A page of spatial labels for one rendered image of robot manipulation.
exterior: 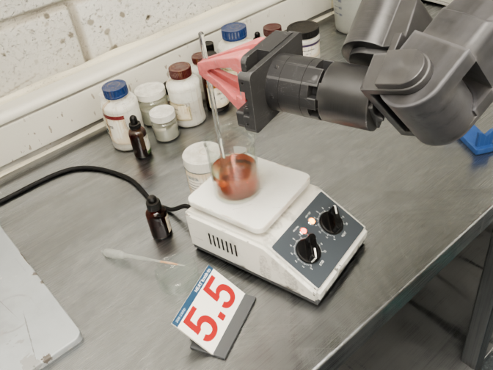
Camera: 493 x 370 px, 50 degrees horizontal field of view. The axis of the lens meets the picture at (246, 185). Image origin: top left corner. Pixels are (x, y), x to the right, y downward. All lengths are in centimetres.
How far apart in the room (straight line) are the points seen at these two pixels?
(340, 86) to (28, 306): 47
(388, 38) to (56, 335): 49
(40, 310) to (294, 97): 42
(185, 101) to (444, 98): 60
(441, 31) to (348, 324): 34
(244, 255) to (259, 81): 24
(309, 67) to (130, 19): 62
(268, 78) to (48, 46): 57
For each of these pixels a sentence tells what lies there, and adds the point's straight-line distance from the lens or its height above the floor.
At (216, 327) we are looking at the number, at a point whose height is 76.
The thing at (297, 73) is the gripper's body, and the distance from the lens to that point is 50.
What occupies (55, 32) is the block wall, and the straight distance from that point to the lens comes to 101.
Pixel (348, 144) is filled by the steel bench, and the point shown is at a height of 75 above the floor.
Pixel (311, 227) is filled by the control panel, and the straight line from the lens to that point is 66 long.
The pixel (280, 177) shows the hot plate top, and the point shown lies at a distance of 69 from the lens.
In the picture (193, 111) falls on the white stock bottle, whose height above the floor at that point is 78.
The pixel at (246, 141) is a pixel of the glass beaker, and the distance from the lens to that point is 66.
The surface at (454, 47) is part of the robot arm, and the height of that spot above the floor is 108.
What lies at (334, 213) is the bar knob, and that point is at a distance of 66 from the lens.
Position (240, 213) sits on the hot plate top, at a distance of 64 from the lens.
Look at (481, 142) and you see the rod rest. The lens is 89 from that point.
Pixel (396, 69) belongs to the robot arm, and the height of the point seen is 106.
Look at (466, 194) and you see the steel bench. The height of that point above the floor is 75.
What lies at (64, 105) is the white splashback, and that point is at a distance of 100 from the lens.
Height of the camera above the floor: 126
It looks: 39 degrees down
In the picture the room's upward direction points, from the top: 8 degrees counter-clockwise
